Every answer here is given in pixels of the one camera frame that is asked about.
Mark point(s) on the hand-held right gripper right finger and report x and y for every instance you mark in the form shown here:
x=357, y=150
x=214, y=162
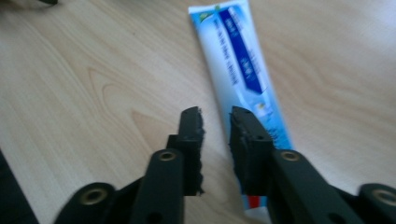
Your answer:
x=249, y=149

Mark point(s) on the blue and white toothpaste tube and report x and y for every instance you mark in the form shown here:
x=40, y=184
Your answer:
x=236, y=68

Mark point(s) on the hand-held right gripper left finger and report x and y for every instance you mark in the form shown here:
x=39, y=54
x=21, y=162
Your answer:
x=190, y=149

